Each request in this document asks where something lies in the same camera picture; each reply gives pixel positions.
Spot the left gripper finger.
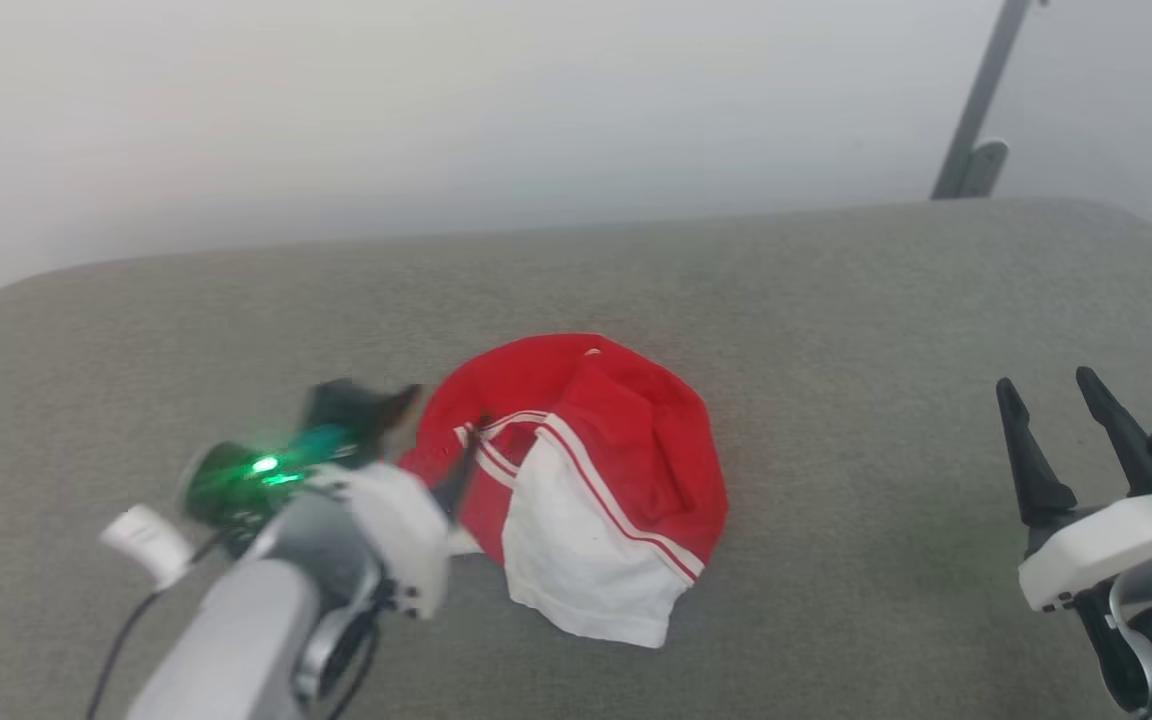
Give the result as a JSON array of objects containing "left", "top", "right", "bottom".
[{"left": 433, "top": 414, "right": 490, "bottom": 518}]

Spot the thin black cable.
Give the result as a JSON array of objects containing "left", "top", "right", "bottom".
[
  {"left": 86, "top": 530, "right": 229, "bottom": 720},
  {"left": 326, "top": 598, "right": 384, "bottom": 720}
]

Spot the red and white garment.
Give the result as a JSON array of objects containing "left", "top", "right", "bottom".
[{"left": 398, "top": 333, "right": 729, "bottom": 649}]

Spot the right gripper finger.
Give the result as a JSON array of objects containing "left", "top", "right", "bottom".
[
  {"left": 1075, "top": 367, "right": 1152, "bottom": 499},
  {"left": 995, "top": 377, "right": 1078, "bottom": 530}
]

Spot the grey metal stand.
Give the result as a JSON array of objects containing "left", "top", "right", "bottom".
[{"left": 930, "top": 0, "right": 1049, "bottom": 201}]

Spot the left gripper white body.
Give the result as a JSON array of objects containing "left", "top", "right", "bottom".
[{"left": 334, "top": 462, "right": 453, "bottom": 622}]

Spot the white cable tag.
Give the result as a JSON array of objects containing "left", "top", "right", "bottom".
[{"left": 100, "top": 504, "right": 194, "bottom": 592}]

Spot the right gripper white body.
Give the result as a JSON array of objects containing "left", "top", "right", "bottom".
[{"left": 1018, "top": 494, "right": 1152, "bottom": 614}]

